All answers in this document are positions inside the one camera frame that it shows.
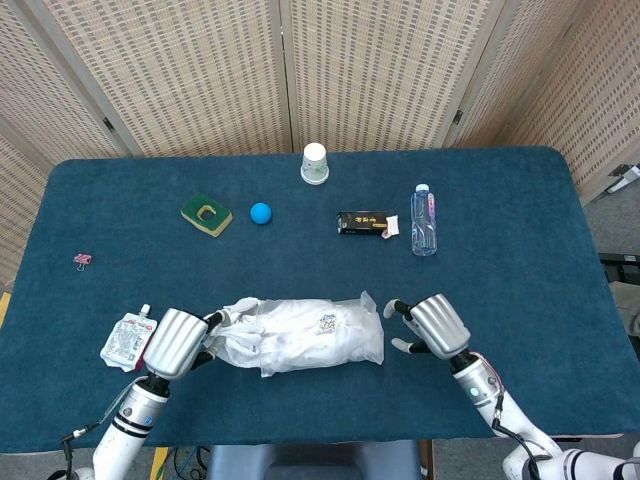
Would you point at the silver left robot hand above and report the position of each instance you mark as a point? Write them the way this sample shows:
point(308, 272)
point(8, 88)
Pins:
point(175, 342)

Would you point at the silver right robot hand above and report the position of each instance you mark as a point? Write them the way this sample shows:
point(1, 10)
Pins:
point(442, 327)

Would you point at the frosted plastic zip bag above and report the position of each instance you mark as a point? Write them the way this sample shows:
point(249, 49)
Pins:
point(370, 345)

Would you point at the white garment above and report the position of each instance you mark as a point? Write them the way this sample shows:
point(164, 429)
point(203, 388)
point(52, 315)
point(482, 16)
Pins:
point(290, 335)

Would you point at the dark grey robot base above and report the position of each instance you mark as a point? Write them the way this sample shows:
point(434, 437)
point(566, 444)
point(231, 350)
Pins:
point(310, 460)

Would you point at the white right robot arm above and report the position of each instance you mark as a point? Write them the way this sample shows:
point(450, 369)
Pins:
point(475, 387)

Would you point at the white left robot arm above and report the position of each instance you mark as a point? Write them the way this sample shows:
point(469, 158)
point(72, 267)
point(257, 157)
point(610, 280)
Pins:
point(132, 415)

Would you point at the white red drink pouch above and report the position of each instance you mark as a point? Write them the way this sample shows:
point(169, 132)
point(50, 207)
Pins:
point(122, 342)

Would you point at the clear plastic water bottle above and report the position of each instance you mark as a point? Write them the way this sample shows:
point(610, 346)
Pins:
point(424, 230)

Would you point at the blue table cloth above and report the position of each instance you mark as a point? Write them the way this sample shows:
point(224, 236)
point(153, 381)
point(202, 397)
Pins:
point(250, 265)

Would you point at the pink binder clip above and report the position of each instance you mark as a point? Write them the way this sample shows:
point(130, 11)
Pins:
point(83, 258)

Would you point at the black cardboard box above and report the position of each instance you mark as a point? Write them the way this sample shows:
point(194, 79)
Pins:
point(360, 223)

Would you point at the green yellow sponge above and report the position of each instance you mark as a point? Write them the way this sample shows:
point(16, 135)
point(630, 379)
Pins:
point(192, 210)

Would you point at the blue ball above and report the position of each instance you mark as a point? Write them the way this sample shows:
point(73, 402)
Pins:
point(261, 213)

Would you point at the white paper cup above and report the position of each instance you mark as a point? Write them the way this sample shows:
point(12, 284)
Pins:
point(315, 165)

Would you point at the woven folding screen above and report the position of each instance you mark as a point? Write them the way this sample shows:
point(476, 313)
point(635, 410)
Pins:
point(200, 75)

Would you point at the black equipment frame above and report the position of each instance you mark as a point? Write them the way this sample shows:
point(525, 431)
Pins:
point(622, 265)

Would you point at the grey metal bracket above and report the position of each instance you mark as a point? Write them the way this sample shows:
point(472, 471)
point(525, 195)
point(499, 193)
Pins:
point(627, 177)

